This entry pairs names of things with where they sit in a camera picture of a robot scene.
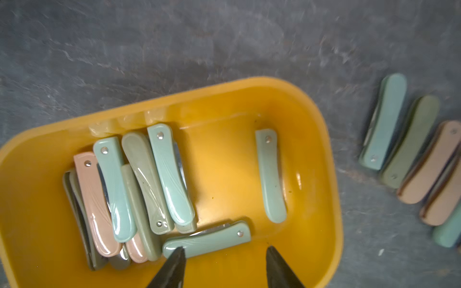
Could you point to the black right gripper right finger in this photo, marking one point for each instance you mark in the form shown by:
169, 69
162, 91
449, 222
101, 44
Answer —
279, 274

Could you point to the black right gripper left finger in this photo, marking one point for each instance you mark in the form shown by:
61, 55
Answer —
171, 274

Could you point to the mint knife crosswise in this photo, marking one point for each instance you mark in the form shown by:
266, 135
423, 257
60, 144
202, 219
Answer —
211, 240

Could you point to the mint knife lone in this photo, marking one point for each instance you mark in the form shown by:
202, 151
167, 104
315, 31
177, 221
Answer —
271, 185

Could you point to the yellow storage box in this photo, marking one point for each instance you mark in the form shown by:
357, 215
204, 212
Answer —
214, 128

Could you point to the light green fruit knife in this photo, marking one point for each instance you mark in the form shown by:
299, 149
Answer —
165, 151

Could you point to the mint knife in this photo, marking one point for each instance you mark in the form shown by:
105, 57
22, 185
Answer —
391, 95
110, 159

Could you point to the brown fruit knife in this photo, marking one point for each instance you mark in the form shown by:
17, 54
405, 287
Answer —
444, 195

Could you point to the pink handled fruit knife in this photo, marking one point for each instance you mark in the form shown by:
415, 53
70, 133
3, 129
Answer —
421, 179

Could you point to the grey green fruit knife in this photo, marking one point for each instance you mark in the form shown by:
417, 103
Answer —
418, 125

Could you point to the olive knife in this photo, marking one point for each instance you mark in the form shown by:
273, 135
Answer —
152, 243

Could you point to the dark grey green knife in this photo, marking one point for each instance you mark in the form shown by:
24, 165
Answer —
94, 260

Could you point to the green handled fruit knife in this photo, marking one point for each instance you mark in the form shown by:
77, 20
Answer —
138, 150

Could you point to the pink fruit knife in box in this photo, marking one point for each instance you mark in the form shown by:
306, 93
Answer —
96, 208

